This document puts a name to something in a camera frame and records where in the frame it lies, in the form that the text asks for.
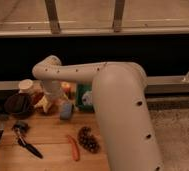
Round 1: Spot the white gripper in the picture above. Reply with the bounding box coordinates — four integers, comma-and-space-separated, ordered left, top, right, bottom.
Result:
37, 80, 70, 113

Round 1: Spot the blue sponge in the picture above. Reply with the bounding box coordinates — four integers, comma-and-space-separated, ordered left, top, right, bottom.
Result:
60, 102, 74, 120

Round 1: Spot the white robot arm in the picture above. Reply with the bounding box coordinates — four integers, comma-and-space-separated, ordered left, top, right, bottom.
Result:
32, 56, 164, 171

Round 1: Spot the red apple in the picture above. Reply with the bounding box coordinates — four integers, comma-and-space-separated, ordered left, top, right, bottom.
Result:
62, 82, 71, 98

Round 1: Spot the green plastic tray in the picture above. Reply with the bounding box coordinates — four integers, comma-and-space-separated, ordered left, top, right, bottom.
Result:
75, 84, 94, 112

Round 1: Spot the white cup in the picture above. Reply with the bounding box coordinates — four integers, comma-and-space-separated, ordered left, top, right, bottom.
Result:
18, 79, 34, 94

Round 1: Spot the crumpled grey cloth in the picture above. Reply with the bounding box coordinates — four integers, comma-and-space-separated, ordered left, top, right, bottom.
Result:
82, 91, 92, 106

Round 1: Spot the dark brown bowl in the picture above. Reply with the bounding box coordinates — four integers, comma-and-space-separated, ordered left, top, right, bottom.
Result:
4, 93, 33, 115

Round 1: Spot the dark grape bunch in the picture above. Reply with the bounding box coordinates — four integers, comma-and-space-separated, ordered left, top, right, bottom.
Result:
77, 126, 100, 154

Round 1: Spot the black handled can opener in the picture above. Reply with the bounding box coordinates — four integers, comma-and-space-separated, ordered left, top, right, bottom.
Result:
12, 120, 43, 159

